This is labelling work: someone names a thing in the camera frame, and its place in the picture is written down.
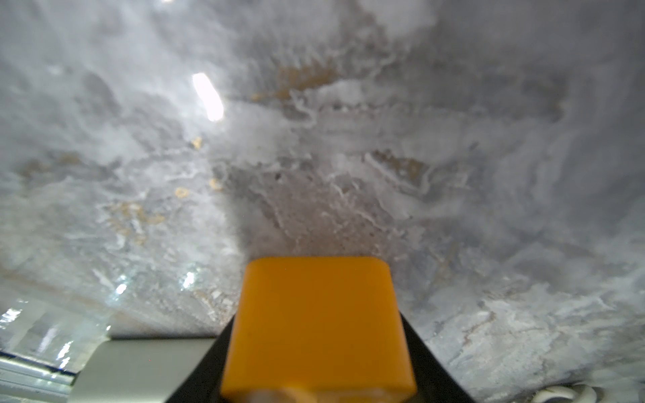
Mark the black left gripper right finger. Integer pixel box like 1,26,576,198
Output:
401,314,475,403

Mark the white cube adapter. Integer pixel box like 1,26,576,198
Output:
68,339,215,402

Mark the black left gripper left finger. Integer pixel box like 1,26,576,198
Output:
166,317,235,403

